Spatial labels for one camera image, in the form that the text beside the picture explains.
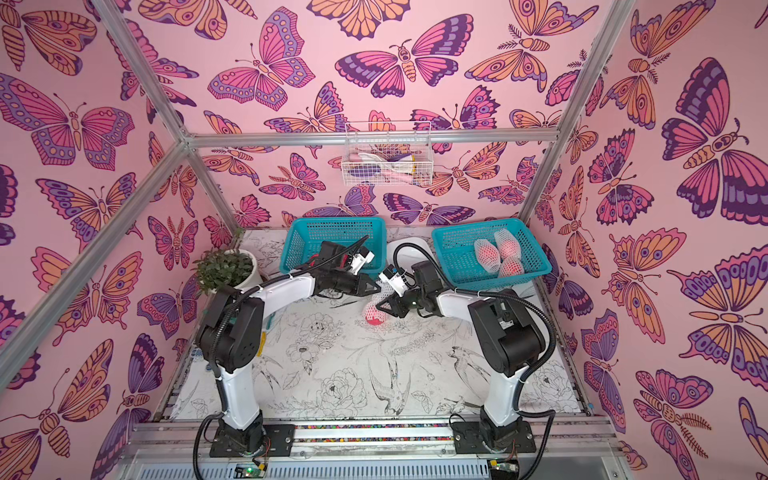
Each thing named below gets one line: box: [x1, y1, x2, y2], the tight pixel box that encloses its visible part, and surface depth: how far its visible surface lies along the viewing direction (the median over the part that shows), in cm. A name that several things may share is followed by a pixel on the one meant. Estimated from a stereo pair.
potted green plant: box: [192, 248, 261, 295], surface depth 89 cm
